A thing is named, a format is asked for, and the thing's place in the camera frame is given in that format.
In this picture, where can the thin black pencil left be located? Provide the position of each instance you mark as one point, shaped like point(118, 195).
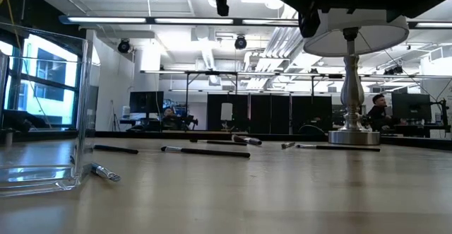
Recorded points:
point(116, 150)

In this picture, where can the long ceiling light bar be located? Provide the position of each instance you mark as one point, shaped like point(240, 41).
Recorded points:
point(190, 20)

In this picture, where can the black partition panels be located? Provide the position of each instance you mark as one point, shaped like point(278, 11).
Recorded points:
point(268, 114)

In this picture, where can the black computer monitor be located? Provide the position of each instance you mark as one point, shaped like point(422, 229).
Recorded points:
point(411, 106)
point(146, 102)

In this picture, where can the black metal frame stand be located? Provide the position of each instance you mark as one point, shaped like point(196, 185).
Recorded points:
point(212, 73)

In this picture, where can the thin brush tapered silver ferrule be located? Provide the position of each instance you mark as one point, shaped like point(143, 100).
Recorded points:
point(339, 148)

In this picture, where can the person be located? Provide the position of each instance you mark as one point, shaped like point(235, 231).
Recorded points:
point(169, 117)
point(379, 112)

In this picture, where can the dark framed window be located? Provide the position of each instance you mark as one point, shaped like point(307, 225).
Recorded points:
point(53, 96)

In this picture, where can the clear acrylic organizer box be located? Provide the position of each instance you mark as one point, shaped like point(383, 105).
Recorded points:
point(42, 177)

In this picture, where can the white shade silver table lamp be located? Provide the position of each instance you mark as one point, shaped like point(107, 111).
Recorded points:
point(353, 92)

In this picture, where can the thin black silver-tipped brush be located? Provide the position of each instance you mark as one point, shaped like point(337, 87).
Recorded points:
point(287, 145)

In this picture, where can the black ceiling camera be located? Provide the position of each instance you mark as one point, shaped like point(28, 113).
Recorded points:
point(123, 45)
point(240, 42)

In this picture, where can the silver capped cosmetic tube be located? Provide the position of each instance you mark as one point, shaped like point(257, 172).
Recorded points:
point(247, 140)

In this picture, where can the slim black makeup brush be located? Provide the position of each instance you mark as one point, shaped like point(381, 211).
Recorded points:
point(226, 143)

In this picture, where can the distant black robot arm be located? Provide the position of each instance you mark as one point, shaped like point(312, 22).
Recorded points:
point(189, 121)

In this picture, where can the black brush pale ferrule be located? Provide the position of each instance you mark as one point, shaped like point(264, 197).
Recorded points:
point(212, 152)

